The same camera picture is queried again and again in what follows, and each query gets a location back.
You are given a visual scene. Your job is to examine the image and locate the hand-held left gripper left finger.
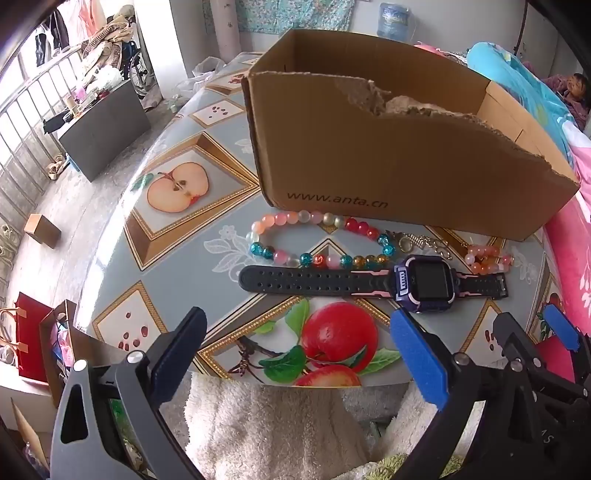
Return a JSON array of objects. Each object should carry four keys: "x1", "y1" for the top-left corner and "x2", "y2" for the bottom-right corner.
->
[{"x1": 48, "y1": 306, "x2": 208, "y2": 480}]

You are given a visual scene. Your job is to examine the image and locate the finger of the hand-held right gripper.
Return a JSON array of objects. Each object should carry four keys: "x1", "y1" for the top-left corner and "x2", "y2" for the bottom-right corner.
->
[
  {"x1": 492, "y1": 313, "x2": 591, "y2": 407},
  {"x1": 542, "y1": 304, "x2": 591, "y2": 388}
]

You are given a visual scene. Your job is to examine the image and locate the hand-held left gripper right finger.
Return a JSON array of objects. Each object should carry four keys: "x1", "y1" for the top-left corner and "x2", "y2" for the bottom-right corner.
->
[{"x1": 392, "y1": 308, "x2": 527, "y2": 480}]

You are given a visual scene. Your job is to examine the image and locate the pink orange bead bracelet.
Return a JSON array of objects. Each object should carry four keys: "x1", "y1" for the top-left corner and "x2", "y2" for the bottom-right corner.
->
[{"x1": 464, "y1": 244, "x2": 515, "y2": 276}]

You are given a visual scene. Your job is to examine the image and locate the black purple smartwatch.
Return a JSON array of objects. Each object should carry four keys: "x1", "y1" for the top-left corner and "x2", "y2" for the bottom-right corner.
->
[{"x1": 239, "y1": 254, "x2": 509, "y2": 315}]

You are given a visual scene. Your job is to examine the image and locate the silver chain bracelet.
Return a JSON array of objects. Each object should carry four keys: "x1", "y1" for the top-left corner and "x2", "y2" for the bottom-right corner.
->
[{"x1": 413, "y1": 234, "x2": 455, "y2": 261}]

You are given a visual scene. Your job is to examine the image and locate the multicolour bead bracelet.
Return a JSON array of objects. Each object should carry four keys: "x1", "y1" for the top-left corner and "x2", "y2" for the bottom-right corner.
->
[{"x1": 247, "y1": 210, "x2": 398, "y2": 271}]

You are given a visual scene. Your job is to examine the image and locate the torn cardboard box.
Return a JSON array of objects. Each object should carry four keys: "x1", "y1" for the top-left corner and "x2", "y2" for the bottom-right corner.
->
[{"x1": 241, "y1": 28, "x2": 580, "y2": 243}]

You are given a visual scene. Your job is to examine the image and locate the pink blanket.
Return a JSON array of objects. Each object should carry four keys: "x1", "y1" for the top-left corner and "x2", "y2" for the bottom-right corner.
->
[{"x1": 542, "y1": 115, "x2": 591, "y2": 352}]

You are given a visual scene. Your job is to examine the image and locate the green fluffy cloth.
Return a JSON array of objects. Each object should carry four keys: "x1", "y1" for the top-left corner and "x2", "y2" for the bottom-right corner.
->
[{"x1": 369, "y1": 455, "x2": 462, "y2": 480}]

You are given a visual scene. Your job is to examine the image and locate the brown paper bag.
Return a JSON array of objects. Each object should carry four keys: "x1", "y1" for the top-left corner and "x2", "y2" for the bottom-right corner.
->
[{"x1": 39, "y1": 299, "x2": 100, "y2": 407}]

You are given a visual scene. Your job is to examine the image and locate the red paper bag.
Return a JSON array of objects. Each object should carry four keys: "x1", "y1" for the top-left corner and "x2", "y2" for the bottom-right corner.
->
[{"x1": 11, "y1": 292, "x2": 51, "y2": 384}]

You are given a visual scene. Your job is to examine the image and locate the flat cardboard sheet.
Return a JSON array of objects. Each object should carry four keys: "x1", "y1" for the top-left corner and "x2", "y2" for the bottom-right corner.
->
[{"x1": 10, "y1": 397, "x2": 51, "y2": 469}]

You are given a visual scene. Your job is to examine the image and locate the small brown closed carton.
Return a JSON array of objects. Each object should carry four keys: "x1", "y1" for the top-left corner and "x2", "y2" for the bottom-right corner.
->
[{"x1": 24, "y1": 213, "x2": 62, "y2": 247}]

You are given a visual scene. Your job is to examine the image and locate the beige shoes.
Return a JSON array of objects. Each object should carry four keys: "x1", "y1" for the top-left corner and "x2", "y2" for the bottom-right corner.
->
[{"x1": 46, "y1": 154, "x2": 70, "y2": 181}]

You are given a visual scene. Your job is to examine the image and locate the grey cabinet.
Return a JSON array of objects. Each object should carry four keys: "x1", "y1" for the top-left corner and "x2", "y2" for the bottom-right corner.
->
[{"x1": 55, "y1": 78, "x2": 153, "y2": 183}]

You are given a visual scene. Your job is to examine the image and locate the blue blanket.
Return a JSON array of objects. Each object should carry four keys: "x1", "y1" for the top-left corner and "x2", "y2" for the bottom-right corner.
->
[{"x1": 466, "y1": 41, "x2": 578, "y2": 158}]

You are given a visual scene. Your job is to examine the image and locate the white plastic bag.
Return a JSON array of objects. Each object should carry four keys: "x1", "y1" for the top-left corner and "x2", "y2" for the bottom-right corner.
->
[{"x1": 178, "y1": 55, "x2": 227, "y2": 93}]

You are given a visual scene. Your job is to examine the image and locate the metal railing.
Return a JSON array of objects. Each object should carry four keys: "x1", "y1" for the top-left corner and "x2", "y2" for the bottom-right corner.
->
[{"x1": 0, "y1": 44, "x2": 88, "y2": 259}]

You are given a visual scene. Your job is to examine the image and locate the wheelchair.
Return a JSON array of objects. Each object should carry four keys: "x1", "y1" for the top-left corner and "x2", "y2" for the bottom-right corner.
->
[{"x1": 122, "y1": 39, "x2": 153, "y2": 97}]

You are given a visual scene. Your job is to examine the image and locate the pile of clothes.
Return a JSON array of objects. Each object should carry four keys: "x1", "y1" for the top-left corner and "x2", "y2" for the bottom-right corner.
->
[{"x1": 81, "y1": 4, "x2": 139, "y2": 88}]

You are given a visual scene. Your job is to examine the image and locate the pale pink rolled mat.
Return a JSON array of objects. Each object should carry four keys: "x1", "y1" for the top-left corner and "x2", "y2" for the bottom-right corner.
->
[{"x1": 215, "y1": 0, "x2": 241, "y2": 61}]

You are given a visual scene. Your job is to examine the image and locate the dark hanging clothes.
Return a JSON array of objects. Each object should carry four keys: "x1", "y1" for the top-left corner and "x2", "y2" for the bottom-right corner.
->
[{"x1": 34, "y1": 9, "x2": 70, "y2": 65}]

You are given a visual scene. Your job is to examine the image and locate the blue water jug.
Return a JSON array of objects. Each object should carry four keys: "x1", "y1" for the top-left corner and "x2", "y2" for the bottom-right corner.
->
[{"x1": 376, "y1": 2, "x2": 411, "y2": 40}]

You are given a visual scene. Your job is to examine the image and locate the pink hanging garment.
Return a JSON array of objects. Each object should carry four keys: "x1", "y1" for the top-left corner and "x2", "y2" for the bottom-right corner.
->
[{"x1": 76, "y1": 0, "x2": 107, "y2": 33}]

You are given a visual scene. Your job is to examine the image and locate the floral wall cloth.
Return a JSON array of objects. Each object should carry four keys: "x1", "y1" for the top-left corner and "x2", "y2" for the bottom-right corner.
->
[{"x1": 238, "y1": 0, "x2": 356, "y2": 33}]

